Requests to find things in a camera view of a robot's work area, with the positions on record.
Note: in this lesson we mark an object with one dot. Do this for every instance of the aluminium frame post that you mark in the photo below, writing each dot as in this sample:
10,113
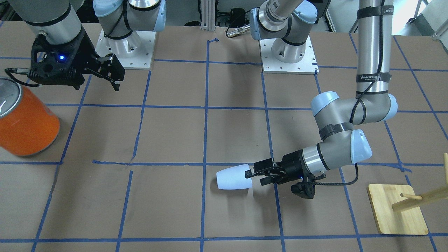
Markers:
207,11

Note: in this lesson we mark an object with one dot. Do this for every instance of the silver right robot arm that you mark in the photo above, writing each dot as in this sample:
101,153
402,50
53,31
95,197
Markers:
58,18

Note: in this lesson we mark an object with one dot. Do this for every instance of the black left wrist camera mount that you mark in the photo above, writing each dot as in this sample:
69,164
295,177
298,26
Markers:
306,188

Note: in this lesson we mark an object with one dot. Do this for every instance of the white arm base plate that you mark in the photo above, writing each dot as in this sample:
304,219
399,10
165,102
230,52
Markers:
134,52
281,58

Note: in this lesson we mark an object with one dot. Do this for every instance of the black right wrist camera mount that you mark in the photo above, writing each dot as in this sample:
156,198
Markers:
59,64

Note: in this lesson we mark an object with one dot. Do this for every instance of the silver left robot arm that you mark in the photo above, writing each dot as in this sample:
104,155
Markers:
341,144

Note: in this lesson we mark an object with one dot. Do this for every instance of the orange cylindrical can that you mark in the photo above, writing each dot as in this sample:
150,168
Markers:
27,125

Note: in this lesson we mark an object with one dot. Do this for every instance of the silver cable connector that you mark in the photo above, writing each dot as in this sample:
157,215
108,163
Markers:
238,31

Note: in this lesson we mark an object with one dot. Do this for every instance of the wooden mug tree stand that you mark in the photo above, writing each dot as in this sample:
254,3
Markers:
396,208

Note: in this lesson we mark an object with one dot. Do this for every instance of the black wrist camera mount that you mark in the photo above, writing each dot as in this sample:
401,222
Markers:
306,188
59,64

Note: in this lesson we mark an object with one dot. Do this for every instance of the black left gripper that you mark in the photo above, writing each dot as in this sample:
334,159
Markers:
292,163

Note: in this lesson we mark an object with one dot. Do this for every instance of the black power adapter box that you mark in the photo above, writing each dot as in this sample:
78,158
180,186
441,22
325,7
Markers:
237,18

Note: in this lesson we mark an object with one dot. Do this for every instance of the light blue plastic cup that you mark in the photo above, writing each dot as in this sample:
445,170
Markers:
233,178

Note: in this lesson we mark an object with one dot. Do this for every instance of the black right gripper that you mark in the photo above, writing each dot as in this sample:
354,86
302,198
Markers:
81,56

